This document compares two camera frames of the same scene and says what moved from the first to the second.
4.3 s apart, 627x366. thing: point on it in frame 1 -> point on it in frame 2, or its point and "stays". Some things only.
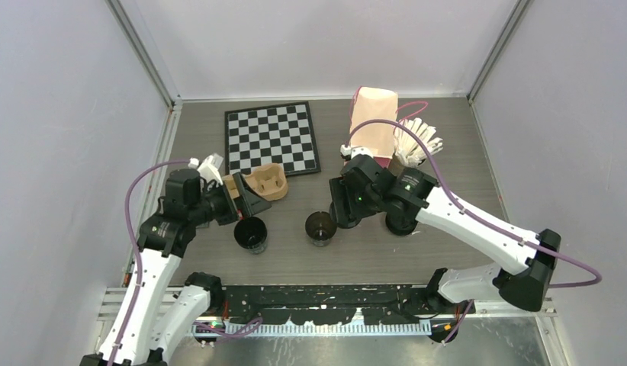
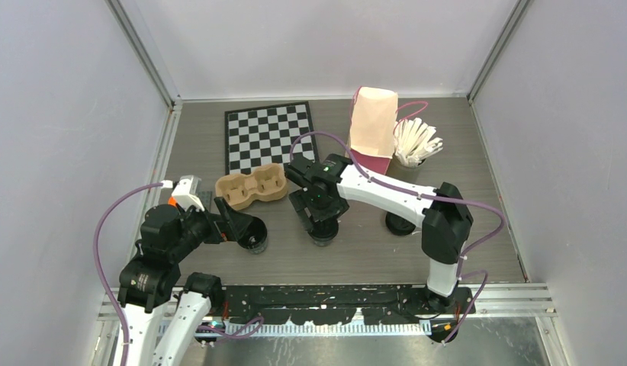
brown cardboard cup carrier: (268, 180) stays
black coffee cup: (252, 233) stays
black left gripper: (250, 202) -> (236, 221)
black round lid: (402, 223) stays
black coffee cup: (320, 226) stays
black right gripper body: (359, 204) -> (319, 209)
